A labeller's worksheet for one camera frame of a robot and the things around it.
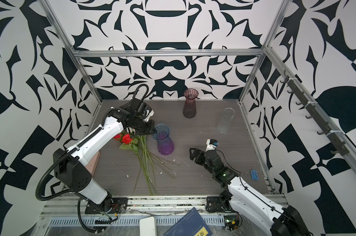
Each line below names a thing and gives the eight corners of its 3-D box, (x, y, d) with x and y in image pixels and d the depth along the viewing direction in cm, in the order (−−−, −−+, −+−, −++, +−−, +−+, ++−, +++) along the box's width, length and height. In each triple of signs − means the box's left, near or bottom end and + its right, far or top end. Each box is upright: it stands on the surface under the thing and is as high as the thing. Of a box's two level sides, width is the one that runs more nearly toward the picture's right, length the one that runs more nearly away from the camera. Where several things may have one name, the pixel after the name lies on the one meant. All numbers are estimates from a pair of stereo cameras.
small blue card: (251, 179, 85) (253, 177, 83) (249, 170, 89) (251, 168, 86) (256, 179, 86) (258, 177, 83) (253, 170, 89) (256, 168, 86)
